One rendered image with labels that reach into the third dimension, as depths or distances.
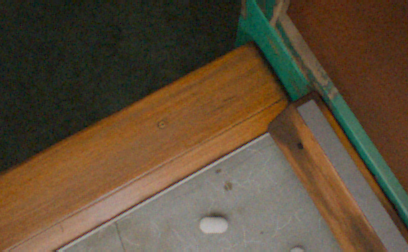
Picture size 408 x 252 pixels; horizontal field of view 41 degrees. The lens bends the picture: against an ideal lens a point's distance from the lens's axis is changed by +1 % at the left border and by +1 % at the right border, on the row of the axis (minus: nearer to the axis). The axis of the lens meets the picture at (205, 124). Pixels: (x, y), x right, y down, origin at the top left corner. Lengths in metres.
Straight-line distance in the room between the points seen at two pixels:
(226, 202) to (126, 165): 0.14
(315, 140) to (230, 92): 0.16
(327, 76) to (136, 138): 0.25
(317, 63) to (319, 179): 0.13
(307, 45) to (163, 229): 0.29
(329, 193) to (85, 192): 0.30
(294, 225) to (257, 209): 0.05
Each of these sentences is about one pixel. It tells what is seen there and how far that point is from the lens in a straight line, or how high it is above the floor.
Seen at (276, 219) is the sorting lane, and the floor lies 0.74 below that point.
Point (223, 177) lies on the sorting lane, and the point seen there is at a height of 0.74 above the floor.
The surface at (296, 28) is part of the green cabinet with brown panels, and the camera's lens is 0.64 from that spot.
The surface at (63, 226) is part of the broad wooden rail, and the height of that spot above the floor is 0.76.
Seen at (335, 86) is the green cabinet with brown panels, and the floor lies 0.88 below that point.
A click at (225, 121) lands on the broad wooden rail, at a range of 0.71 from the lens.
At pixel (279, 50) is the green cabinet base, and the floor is 0.82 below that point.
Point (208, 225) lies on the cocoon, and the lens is 0.69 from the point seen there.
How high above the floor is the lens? 1.44
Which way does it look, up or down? 75 degrees down
